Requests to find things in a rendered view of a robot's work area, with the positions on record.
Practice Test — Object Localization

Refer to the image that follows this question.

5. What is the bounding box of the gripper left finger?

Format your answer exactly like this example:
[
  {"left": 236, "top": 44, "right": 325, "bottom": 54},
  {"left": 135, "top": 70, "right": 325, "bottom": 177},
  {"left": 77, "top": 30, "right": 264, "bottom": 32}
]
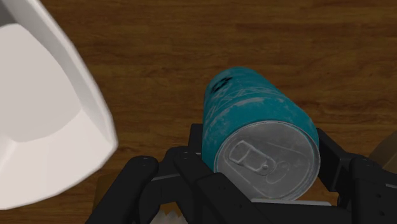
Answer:
[{"left": 85, "top": 123, "right": 270, "bottom": 224}]

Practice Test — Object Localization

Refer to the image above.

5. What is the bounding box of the brown box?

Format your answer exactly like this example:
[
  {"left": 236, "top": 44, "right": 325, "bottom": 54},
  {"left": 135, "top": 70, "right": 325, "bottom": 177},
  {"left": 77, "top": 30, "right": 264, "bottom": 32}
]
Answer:
[{"left": 368, "top": 130, "right": 397, "bottom": 174}]

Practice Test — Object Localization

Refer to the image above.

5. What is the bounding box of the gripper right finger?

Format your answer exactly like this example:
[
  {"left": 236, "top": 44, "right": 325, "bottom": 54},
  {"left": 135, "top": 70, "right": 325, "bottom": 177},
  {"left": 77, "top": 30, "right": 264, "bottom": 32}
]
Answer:
[{"left": 316, "top": 127, "right": 397, "bottom": 224}]

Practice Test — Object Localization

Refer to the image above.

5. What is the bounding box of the teal drink can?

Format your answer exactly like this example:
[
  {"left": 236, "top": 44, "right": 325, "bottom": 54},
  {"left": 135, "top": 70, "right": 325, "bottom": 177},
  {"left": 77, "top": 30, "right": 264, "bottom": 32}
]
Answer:
[{"left": 201, "top": 66, "right": 321, "bottom": 202}]

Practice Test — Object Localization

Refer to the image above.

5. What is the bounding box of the white angular bowl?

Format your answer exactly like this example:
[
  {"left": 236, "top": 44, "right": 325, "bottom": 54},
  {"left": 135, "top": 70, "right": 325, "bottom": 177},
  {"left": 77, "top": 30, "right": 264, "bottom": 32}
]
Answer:
[{"left": 0, "top": 0, "right": 119, "bottom": 211}]

